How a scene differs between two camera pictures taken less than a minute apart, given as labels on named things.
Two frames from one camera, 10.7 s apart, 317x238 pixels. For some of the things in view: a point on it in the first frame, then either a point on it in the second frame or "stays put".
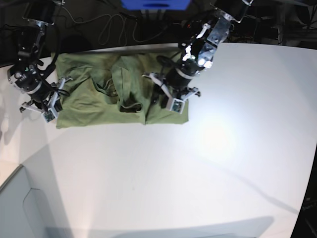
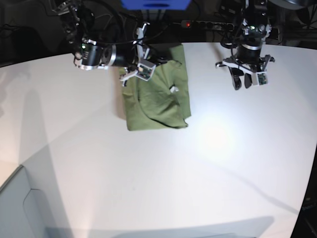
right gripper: [176, 85] -> [248, 60]
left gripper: [43, 97] -> [145, 68]
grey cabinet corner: [24, 212] stays put
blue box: [156, 5] stays put
